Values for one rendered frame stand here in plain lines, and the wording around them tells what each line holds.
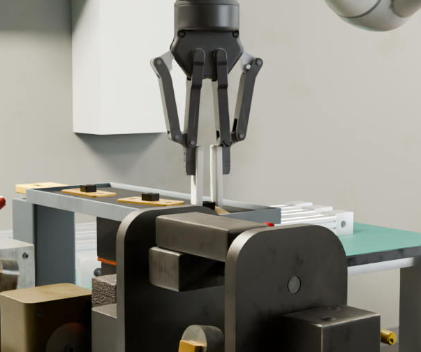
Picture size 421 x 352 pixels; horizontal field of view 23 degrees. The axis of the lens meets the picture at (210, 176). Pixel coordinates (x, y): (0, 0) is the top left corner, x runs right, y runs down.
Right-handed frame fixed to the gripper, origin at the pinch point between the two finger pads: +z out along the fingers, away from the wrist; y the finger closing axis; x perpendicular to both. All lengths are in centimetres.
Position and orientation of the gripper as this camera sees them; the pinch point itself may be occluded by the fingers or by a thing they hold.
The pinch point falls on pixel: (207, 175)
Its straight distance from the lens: 117.8
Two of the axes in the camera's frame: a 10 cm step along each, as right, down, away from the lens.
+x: 2.3, 1.0, -9.7
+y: -9.7, 0.2, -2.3
